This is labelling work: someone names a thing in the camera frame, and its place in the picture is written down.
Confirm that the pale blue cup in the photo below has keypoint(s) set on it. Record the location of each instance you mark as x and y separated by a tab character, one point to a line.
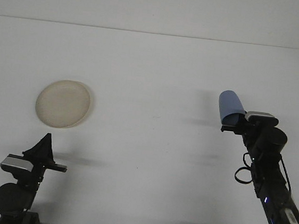
229	104

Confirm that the pale round plate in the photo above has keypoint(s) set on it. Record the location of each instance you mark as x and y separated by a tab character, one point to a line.
62	104

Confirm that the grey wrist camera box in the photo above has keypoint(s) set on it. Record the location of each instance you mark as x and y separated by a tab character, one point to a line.
261	118
15	164

